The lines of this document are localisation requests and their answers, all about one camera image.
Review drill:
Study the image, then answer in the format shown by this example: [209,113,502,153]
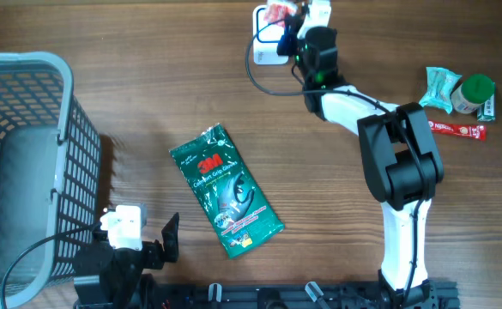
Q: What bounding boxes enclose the red orange candy packet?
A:
[263,0,298,27]

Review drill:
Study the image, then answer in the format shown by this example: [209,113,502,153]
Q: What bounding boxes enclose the green 3M gloves bag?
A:
[169,124,285,258]

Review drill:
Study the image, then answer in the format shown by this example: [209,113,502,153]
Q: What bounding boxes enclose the teal wet wipes packet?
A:
[419,67,462,114]

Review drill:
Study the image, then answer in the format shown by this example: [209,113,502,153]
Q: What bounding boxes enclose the green lid jar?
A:
[451,74,495,114]

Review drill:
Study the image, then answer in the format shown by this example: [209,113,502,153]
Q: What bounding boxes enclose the red Nescafe stick sachet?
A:
[428,120,487,142]

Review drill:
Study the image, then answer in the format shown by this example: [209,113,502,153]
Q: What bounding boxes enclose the green white small box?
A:
[477,82,496,122]

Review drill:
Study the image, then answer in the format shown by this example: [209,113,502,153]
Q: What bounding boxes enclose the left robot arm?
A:
[73,213,179,308]

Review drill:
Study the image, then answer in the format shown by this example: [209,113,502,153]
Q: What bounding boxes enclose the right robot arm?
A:
[277,15,444,308]

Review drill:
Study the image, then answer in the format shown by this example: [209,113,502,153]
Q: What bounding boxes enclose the white barcode scanner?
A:
[252,4,288,65]

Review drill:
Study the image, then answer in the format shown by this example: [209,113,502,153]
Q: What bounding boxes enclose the grey plastic basket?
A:
[0,51,101,307]

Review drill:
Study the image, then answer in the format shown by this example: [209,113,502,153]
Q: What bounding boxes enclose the black right camera cable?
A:
[245,16,426,309]

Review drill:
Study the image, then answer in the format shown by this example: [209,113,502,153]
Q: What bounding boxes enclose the black camera cable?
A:
[245,16,426,309]
[0,221,104,309]

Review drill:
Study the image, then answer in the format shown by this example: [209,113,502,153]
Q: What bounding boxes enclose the black left camera cable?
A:
[0,221,104,309]

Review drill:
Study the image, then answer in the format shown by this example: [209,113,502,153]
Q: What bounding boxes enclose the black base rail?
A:
[72,278,462,309]

